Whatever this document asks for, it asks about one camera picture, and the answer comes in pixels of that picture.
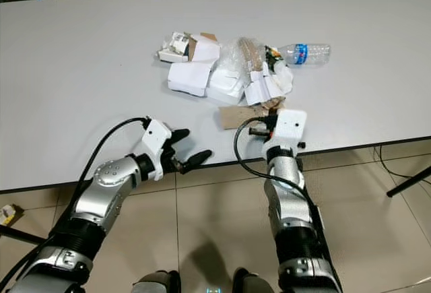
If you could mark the torn white box brown inside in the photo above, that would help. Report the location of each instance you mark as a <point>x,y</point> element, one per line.
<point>205,49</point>

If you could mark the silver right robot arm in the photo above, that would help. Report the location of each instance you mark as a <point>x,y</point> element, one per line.
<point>293,199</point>

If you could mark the clear plastic bottle blue label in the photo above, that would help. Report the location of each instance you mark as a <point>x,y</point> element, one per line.
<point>306,52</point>

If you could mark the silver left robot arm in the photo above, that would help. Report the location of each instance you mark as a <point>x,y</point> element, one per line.
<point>108,192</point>

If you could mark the brown cardboard piece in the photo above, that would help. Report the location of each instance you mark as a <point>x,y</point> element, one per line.
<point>239,116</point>

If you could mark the small dark wrapper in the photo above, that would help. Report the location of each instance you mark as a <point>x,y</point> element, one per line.
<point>273,56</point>

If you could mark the yellow white snack packet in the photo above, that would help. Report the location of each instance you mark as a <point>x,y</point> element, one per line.
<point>10,213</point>

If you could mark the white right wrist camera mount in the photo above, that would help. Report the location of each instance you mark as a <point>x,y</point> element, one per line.
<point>291,126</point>

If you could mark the crumpled white paper packaging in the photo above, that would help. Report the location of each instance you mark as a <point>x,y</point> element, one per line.
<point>269,85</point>

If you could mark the small torn white box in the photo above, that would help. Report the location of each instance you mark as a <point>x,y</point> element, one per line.
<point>178,45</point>

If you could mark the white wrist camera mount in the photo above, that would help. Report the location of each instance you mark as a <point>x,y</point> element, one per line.
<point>291,126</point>
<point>156,143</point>

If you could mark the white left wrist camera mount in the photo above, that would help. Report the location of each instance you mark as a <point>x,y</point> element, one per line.
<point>156,143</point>

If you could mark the clear crumpled plastic bag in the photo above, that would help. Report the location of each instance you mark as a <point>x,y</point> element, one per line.
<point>246,56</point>

